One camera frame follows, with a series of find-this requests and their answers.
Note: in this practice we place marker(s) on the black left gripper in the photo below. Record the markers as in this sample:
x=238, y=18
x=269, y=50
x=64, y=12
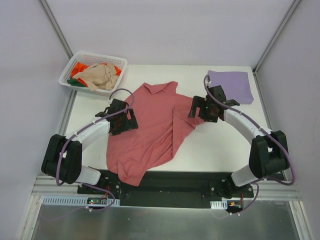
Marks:
x=132, y=118

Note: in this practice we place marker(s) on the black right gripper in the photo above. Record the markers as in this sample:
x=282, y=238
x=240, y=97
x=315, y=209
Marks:
x=195, y=107

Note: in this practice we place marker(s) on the red polo shirt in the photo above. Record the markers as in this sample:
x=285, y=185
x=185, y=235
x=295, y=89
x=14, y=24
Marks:
x=163, y=125

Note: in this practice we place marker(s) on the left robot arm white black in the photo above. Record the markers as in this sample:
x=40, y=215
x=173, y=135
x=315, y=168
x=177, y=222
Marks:
x=64, y=153

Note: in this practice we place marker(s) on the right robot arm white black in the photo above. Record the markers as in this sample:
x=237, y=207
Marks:
x=268, y=149

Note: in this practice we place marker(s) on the folded purple t shirt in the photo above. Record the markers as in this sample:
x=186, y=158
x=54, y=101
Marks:
x=235, y=85

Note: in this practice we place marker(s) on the beige crumpled shirt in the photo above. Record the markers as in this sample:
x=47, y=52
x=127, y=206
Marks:
x=100, y=77

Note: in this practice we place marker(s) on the white plastic laundry basket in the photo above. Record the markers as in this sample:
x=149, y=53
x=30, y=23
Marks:
x=101, y=73

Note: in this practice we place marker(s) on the green shirt in basket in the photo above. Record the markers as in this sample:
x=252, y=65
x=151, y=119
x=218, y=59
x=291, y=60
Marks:
x=77, y=83

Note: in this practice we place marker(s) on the orange shirt in basket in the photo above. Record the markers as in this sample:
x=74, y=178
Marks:
x=81, y=68

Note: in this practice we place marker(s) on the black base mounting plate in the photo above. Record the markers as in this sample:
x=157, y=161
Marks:
x=170, y=189

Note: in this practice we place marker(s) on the white slotted cable duct left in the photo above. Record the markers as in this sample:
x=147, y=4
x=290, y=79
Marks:
x=79, y=201

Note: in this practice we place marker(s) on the white slotted cable duct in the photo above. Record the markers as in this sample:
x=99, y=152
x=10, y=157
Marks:
x=79, y=201
x=219, y=205

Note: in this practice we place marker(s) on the aluminium frame post right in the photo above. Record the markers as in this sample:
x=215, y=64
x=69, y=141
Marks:
x=276, y=35

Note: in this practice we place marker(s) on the aluminium frame post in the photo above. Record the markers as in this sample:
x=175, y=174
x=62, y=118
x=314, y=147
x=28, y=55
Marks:
x=276, y=35
x=56, y=27

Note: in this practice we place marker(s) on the white slotted cable duct right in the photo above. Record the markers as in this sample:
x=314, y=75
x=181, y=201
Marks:
x=219, y=205

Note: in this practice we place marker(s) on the aluminium frame post left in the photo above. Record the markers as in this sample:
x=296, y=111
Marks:
x=56, y=27

